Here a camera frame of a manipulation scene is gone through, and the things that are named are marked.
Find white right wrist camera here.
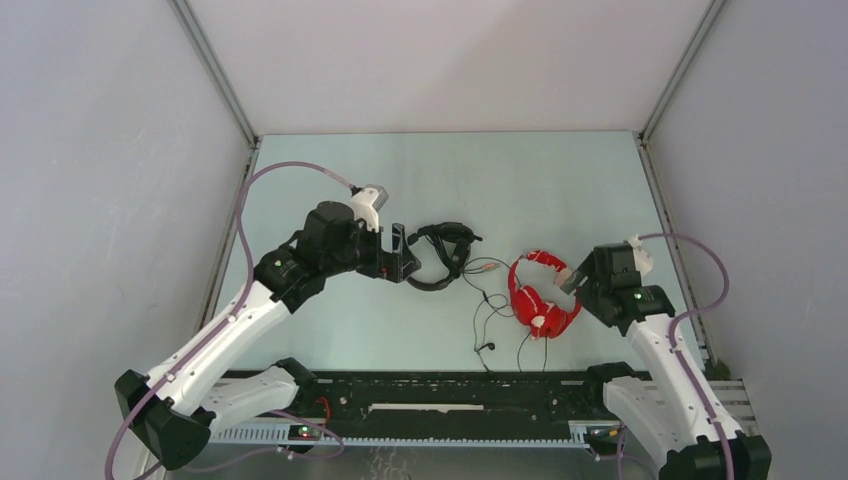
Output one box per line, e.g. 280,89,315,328
626,235,654,276

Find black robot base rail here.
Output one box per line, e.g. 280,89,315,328
287,362,630,448

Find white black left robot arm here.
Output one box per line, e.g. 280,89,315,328
114,198,420,471

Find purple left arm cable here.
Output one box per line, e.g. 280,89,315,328
103,160,358,480

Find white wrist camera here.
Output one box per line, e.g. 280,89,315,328
626,235,654,276
349,184,389,233

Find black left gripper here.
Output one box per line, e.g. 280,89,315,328
324,215,420,283

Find black wrapped headphones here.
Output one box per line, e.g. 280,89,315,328
406,222,483,292

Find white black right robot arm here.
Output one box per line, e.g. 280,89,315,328
508,235,772,479

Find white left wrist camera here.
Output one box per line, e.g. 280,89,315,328
349,184,389,233

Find red white headphones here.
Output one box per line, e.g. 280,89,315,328
507,250,583,339

